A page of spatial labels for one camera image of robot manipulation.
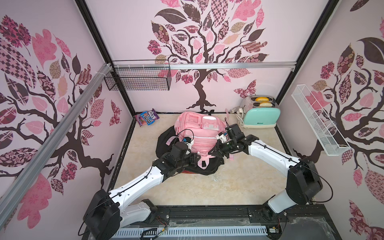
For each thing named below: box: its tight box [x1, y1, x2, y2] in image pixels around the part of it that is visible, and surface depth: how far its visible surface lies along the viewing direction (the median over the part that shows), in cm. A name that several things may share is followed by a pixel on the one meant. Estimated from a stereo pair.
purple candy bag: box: [134, 108, 160, 127], surface depth 116 cm
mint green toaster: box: [241, 95, 281, 128], surface depth 106 cm
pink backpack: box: [165, 111, 227, 170], surface depth 98 cm
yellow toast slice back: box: [255, 96, 270, 102], surface depth 105 cm
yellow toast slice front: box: [259, 102, 273, 107], surface depth 103 cm
